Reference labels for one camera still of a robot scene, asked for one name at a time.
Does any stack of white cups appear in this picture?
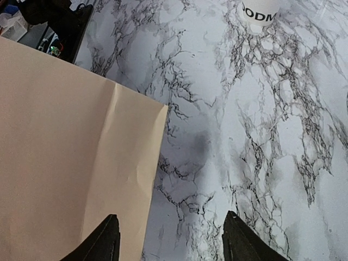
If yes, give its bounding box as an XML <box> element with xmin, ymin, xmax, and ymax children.
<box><xmin>241</xmin><ymin>0</ymin><xmax>280</xmax><ymax>27</ymax></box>

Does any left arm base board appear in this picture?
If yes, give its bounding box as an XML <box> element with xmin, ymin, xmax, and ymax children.
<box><xmin>17</xmin><ymin>1</ymin><xmax>94</xmax><ymax>63</ymax></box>

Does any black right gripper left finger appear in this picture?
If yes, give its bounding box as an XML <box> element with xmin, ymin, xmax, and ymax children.
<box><xmin>61</xmin><ymin>214</ymin><xmax>120</xmax><ymax>261</ymax></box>

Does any brown paper takeout bag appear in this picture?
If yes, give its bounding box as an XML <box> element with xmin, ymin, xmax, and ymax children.
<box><xmin>1</xmin><ymin>38</ymin><xmax>167</xmax><ymax>260</ymax></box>

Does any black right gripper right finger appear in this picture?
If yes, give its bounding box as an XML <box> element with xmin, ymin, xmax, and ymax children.
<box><xmin>222</xmin><ymin>211</ymin><xmax>287</xmax><ymax>261</ymax></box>

